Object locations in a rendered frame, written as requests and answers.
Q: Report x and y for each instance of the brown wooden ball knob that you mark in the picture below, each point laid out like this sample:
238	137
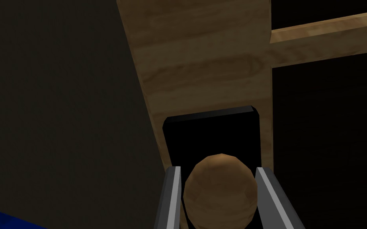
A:
220	190

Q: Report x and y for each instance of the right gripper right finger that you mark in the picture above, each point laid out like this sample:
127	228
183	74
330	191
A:
276	200

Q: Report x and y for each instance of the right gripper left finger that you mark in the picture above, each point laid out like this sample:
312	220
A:
170	200

